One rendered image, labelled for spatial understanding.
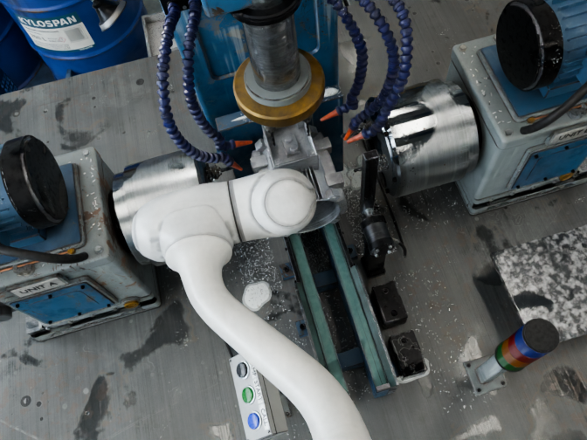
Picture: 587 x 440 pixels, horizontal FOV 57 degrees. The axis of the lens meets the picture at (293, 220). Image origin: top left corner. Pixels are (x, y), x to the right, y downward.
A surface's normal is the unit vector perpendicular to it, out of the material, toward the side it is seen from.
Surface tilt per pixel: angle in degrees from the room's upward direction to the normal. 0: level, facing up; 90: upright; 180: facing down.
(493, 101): 0
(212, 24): 90
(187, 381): 0
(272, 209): 33
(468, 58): 0
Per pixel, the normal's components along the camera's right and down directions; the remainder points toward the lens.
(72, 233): -0.09, -0.42
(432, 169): 0.22, 0.66
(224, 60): 0.26, 0.87
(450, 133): 0.08, 0.16
